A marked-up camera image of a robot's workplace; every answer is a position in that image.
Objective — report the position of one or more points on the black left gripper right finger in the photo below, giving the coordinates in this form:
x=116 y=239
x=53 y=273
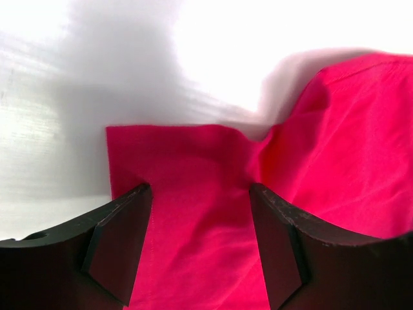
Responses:
x=309 y=263

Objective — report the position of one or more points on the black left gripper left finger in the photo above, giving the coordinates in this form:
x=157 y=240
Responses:
x=89 y=262

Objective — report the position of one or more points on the red t shirt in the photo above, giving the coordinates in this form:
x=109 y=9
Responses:
x=343 y=154

